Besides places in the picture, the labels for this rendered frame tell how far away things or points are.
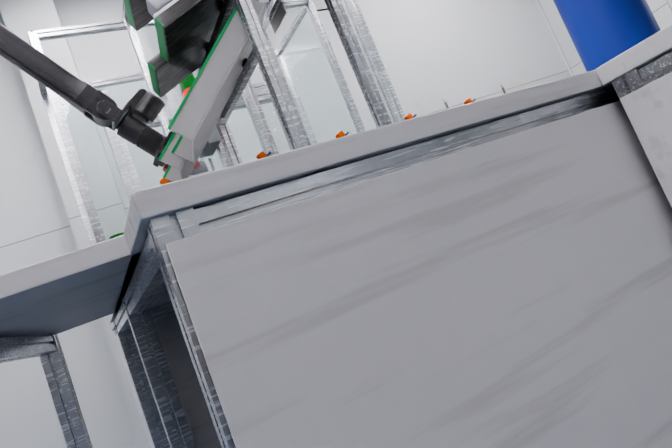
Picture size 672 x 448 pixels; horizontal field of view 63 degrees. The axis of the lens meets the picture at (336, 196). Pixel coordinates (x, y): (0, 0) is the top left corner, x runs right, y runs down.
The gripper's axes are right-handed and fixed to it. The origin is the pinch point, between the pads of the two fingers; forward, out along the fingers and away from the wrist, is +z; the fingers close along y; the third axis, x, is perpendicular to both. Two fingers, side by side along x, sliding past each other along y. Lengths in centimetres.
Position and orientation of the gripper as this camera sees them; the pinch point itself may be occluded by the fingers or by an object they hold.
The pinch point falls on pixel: (194, 168)
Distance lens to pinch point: 140.2
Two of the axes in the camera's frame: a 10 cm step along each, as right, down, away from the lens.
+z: 8.3, 5.3, 1.9
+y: -3.8, 2.9, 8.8
